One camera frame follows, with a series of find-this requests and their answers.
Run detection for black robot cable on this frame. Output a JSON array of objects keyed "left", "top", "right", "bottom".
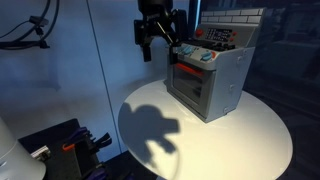
[{"left": 0, "top": 0, "right": 61, "bottom": 50}]

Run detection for grey toy oven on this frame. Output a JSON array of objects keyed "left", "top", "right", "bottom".
[{"left": 165, "top": 8, "right": 265, "bottom": 123}]

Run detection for blue knob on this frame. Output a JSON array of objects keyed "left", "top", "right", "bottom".
[
  {"left": 176, "top": 46, "right": 185, "bottom": 53},
  {"left": 201, "top": 52, "right": 212, "bottom": 61},
  {"left": 183, "top": 46, "right": 193, "bottom": 55}
]

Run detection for black tool holder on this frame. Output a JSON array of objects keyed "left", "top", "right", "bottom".
[{"left": 19, "top": 119, "right": 98, "bottom": 180}]

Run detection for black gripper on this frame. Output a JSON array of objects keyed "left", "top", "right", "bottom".
[{"left": 134, "top": 0, "right": 188, "bottom": 65}]

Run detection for red button on oven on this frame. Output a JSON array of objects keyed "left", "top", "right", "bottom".
[{"left": 195, "top": 28, "right": 204, "bottom": 37}]

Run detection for black camera on stand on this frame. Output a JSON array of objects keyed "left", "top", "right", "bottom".
[{"left": 29, "top": 16, "right": 49, "bottom": 37}]

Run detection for black handled pliers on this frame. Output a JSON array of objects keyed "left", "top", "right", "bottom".
[{"left": 92, "top": 133, "right": 112, "bottom": 150}]

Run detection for purple handled pliers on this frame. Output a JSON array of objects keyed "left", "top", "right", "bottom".
[{"left": 64, "top": 127, "right": 90, "bottom": 146}]

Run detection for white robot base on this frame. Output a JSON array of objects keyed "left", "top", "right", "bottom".
[{"left": 0, "top": 118, "right": 46, "bottom": 180}]

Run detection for red oven door handle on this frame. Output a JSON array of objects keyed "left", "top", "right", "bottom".
[{"left": 175, "top": 63, "right": 203, "bottom": 76}]

